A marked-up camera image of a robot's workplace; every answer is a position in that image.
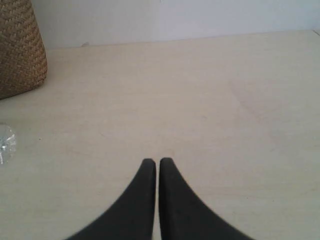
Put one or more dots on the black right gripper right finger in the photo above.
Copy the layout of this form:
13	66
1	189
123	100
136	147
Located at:
183	215

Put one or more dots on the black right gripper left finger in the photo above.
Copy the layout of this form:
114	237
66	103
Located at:
131	216

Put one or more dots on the clear plastic water bottle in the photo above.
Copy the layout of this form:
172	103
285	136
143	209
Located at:
8	143

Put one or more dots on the brown woven wicker basket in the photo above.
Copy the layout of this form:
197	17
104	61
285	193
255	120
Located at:
23	60

